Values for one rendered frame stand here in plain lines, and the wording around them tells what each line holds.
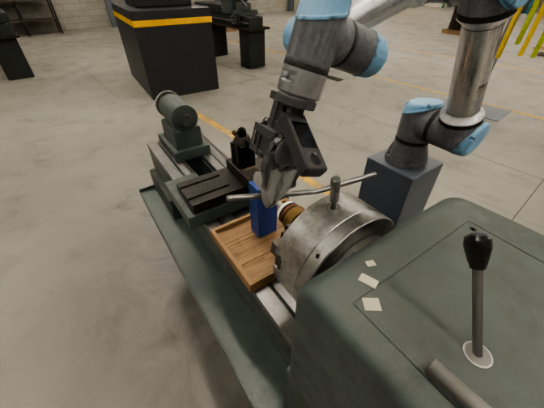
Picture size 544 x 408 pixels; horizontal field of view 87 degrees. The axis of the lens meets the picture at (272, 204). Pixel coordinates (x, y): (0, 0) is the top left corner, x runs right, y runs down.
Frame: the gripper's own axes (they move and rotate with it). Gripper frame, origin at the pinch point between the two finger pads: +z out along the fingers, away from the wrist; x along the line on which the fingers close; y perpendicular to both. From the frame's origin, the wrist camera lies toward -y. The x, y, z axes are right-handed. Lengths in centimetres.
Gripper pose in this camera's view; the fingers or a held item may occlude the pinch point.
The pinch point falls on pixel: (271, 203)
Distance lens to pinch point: 55.9
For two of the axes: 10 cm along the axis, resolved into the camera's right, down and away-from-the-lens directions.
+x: -7.8, 0.7, -6.2
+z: -2.7, 8.6, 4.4
